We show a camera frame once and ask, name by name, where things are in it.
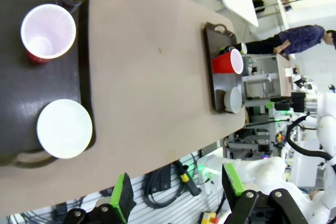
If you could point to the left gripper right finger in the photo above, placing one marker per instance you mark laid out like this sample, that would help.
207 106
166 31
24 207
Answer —
235 184

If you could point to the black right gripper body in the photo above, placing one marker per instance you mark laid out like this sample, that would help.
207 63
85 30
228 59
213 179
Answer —
298 102

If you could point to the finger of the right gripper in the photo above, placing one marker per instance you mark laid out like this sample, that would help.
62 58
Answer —
270 105

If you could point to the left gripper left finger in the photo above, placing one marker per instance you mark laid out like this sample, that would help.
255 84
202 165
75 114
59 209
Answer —
122 200

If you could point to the grey-blue bowl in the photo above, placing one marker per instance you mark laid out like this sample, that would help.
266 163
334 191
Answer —
232 99

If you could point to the red plastic cup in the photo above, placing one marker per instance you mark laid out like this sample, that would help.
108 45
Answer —
47 32
223 64

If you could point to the white bowl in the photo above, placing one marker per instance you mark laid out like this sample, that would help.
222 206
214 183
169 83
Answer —
64 129

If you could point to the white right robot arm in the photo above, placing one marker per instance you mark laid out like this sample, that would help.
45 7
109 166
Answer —
326 119

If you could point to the wooden desk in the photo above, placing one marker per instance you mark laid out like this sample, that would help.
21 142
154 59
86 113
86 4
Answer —
283 77

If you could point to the white box with green light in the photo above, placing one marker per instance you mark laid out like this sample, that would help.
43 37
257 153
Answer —
207 171

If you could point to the yellow emergency stop box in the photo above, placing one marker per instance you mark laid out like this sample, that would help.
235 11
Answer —
210 218

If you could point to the yellow and black tool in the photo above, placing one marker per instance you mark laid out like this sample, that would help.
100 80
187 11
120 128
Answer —
187 182

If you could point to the dark brown serving tray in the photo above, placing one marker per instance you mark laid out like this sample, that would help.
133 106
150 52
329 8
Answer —
219 85
15 82

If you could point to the person in dark blue jacket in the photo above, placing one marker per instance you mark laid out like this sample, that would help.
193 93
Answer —
302 37

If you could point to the aluminium frame rack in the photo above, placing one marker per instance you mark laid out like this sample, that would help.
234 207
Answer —
258 77

